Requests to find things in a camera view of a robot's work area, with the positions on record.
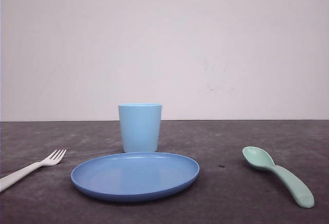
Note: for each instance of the light blue plastic cup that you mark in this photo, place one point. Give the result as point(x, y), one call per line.
point(140, 126)

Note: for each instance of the mint green plastic spoon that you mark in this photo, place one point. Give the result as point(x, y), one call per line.
point(261, 160)

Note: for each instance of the white plastic fork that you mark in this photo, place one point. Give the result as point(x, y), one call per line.
point(53, 159)

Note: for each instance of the blue plastic plate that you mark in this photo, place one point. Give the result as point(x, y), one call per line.
point(135, 177)

